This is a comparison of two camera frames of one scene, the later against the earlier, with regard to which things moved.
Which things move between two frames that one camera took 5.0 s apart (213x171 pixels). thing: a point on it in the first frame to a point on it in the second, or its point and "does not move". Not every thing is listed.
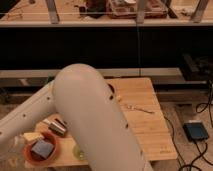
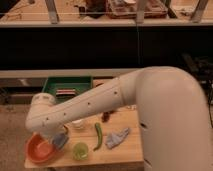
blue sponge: [42, 148] to [60, 140]
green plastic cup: [78, 153] does not move
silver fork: [134, 107] does not move
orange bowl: [41, 150] does not move
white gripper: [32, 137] to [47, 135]
